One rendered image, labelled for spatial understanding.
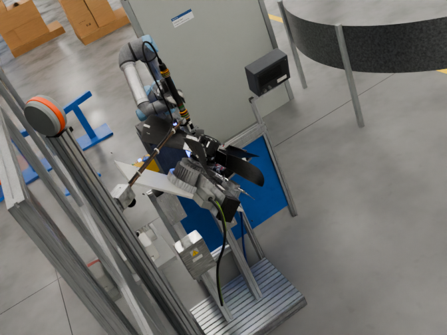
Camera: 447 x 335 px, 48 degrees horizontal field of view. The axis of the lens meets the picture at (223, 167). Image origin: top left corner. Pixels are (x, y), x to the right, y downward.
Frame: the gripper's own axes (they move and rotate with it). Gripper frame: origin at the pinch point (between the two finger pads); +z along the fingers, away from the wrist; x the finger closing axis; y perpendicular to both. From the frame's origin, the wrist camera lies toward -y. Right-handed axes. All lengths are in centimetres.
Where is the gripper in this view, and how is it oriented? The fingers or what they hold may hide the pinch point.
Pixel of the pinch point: (178, 99)
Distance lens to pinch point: 256.5
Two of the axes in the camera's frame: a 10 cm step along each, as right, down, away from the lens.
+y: 3.4, 7.7, 5.4
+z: 4.5, 3.7, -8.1
